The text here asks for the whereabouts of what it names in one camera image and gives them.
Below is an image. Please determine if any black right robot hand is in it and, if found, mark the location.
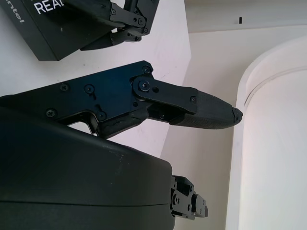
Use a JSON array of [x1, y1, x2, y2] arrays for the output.
[[0, 60, 243, 230]]

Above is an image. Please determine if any black RealSense box lid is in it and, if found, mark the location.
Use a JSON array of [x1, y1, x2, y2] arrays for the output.
[[0, 0, 125, 62]]

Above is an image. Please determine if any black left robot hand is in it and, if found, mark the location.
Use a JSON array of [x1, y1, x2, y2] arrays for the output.
[[62, 0, 160, 51]]

